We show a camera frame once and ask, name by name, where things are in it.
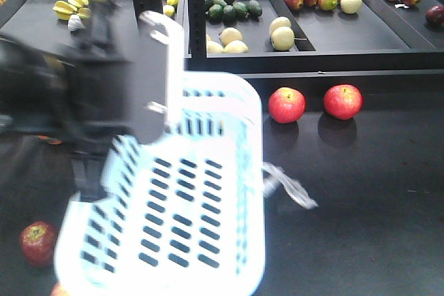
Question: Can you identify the pale green apple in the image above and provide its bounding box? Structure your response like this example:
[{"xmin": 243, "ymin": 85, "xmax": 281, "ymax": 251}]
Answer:
[{"xmin": 271, "ymin": 26, "xmax": 295, "ymax": 51}]

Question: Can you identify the red apple bottom edge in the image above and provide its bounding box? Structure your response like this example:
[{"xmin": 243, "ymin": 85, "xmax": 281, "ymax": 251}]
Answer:
[{"xmin": 50, "ymin": 282, "xmax": 70, "ymax": 296}]

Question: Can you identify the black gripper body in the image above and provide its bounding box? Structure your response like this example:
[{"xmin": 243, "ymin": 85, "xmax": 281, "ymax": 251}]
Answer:
[{"xmin": 1, "ymin": 3, "xmax": 169, "ymax": 154}]

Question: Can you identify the black wooden produce display stand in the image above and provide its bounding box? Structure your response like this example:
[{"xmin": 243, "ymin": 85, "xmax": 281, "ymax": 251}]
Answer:
[{"xmin": 0, "ymin": 0, "xmax": 444, "ymax": 296}]

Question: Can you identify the light blue plastic basket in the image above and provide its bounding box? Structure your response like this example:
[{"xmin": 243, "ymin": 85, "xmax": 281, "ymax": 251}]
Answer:
[{"xmin": 54, "ymin": 11, "xmax": 265, "ymax": 295}]

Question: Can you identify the red apple centre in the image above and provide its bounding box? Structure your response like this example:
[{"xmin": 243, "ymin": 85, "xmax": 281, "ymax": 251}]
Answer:
[{"xmin": 268, "ymin": 87, "xmax": 306, "ymax": 124}]

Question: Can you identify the red apple right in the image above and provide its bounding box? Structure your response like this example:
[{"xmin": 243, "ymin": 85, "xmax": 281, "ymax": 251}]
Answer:
[{"xmin": 323, "ymin": 84, "xmax": 364, "ymax": 120}]

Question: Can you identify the white garlic bulb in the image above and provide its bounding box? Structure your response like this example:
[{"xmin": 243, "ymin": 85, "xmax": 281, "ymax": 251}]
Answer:
[{"xmin": 67, "ymin": 15, "xmax": 85, "ymax": 32}]

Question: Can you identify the dark red apple front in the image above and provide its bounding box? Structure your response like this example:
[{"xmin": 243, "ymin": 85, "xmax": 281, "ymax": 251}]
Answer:
[{"xmin": 19, "ymin": 221, "xmax": 58, "ymax": 268}]

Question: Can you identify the clear plastic wrap strip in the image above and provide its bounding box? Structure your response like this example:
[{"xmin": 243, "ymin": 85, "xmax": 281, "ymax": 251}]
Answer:
[{"xmin": 262, "ymin": 162, "xmax": 318, "ymax": 209}]

